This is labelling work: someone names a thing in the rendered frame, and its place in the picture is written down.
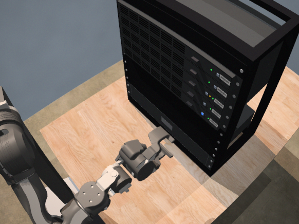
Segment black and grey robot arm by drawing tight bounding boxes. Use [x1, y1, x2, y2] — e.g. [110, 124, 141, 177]
[0, 100, 132, 224]

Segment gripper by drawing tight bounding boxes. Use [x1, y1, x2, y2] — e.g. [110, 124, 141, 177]
[115, 126, 175, 181]

